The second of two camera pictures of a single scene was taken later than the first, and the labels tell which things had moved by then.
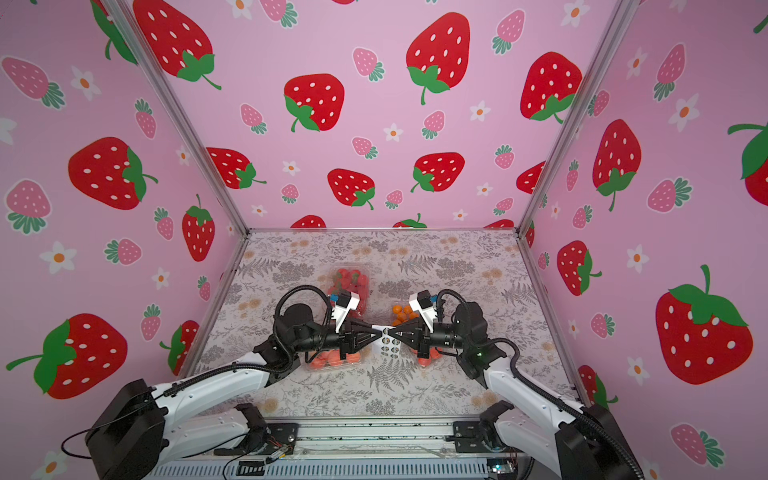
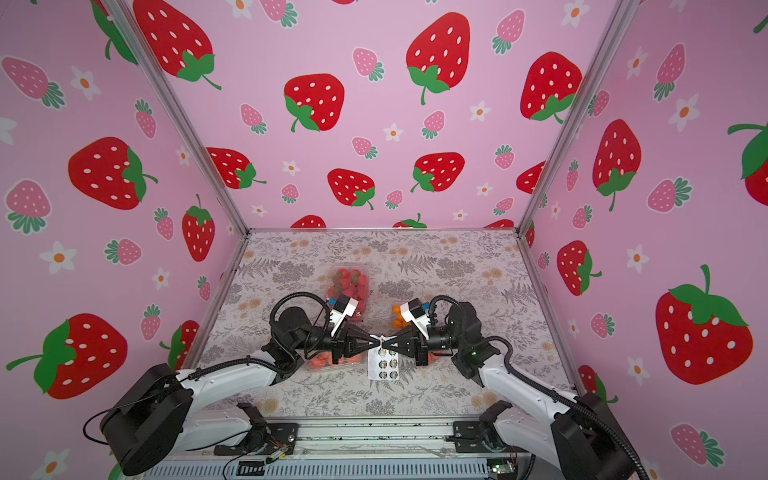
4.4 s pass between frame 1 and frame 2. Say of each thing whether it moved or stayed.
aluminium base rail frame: stayed
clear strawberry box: stayed
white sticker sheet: moved
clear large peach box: stayed
